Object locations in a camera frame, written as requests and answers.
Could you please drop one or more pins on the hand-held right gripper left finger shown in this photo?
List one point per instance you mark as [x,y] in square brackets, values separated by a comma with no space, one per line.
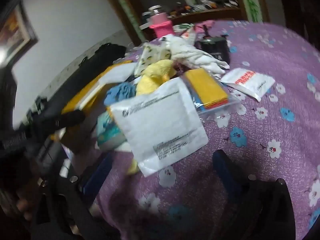
[97,176]

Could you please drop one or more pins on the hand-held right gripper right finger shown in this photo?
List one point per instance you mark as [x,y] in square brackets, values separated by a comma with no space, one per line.
[225,171]

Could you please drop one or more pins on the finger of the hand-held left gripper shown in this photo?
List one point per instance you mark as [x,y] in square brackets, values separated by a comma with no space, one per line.
[68,118]

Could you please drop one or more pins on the yellow cardboard box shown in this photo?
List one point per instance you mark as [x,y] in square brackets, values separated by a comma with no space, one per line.
[98,81]

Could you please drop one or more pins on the white cloth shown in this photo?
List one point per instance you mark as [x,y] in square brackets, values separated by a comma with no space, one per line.
[197,53]

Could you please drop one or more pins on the person's left hand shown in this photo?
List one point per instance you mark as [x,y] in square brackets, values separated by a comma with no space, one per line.
[23,205]

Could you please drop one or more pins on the teal packet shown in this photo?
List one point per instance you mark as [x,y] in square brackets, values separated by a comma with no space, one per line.
[110,131]

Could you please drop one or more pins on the purple floral blanket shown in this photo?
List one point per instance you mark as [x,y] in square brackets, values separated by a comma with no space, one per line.
[262,130]

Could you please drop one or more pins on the blue cloth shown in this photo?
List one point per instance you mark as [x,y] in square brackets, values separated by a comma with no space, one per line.
[120,92]

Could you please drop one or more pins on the black bag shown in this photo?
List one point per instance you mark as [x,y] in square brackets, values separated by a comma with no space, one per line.
[105,52]

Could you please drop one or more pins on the large white plastic bag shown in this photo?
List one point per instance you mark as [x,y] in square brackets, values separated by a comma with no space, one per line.
[157,125]

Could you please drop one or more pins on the clear bag of yellow cloths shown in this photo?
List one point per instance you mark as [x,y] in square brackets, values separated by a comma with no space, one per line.
[207,90]

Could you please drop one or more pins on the white packet with red print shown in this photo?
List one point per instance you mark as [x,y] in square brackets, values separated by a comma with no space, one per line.
[247,81]

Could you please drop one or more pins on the yellow towel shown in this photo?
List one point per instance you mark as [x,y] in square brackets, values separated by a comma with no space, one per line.
[155,76]

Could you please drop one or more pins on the cream patterned cloth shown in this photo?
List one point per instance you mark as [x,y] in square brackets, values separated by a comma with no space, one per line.
[151,55]

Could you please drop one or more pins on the black pouch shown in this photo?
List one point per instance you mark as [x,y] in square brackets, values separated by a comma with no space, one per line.
[216,47]

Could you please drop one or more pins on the pink knit covered bottle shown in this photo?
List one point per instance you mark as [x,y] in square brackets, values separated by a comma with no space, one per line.
[162,27]

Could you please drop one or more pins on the pink cloth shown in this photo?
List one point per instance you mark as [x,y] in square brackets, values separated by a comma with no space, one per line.
[205,25]

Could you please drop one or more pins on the wooden headboard shelf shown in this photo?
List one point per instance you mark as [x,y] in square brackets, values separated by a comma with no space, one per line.
[212,13]

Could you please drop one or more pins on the framed wall picture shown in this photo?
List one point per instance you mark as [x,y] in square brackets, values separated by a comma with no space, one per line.
[13,36]

